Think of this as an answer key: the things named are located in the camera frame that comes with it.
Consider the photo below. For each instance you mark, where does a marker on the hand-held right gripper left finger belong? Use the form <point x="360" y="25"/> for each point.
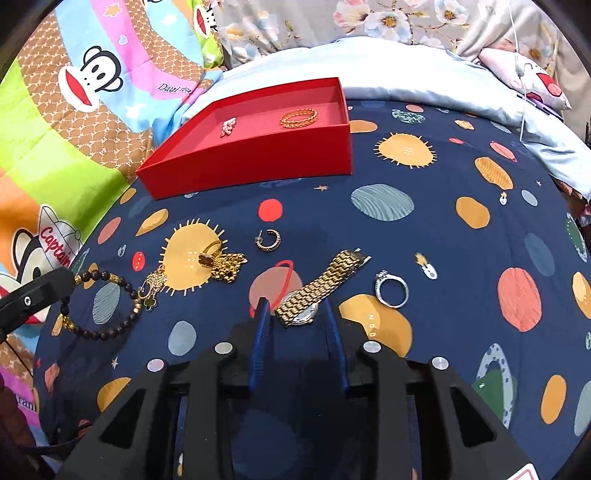
<point x="261" y="332"/>

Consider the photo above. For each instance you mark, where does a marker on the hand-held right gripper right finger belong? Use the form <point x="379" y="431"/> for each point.
<point x="332" y="332"/>

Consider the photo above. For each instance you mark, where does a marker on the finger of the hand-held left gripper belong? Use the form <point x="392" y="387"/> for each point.
<point x="41" y="288"/>

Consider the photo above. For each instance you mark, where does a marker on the gold wrist watch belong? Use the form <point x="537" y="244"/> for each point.
<point x="318" y="286"/>

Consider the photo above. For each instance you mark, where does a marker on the gold hoop earring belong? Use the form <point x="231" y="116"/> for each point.
<point x="275" y="244"/>

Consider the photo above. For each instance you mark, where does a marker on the gold pendant with green clover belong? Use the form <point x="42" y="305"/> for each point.
<point x="154" y="279"/>

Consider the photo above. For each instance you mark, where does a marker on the red cardboard box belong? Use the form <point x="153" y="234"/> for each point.
<point x="254" y="157"/>

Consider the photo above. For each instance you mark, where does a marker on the colourful monkey print blanket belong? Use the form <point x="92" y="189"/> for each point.
<point x="69" y="138"/>

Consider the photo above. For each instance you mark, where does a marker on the pink white beaded ornament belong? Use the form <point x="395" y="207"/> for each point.
<point x="228" y="128"/>

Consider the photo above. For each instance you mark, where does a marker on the light blue quilt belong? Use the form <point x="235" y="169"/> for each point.
<point x="392" y="69"/>

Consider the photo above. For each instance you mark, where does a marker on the purple flat device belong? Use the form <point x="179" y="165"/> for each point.
<point x="535" y="102"/>

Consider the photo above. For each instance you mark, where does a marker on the grey floral pillow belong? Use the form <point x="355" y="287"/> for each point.
<point x="300" y="23"/>

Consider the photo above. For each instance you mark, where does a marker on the pink plush pillow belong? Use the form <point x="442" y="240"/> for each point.
<point x="508" y="69"/>

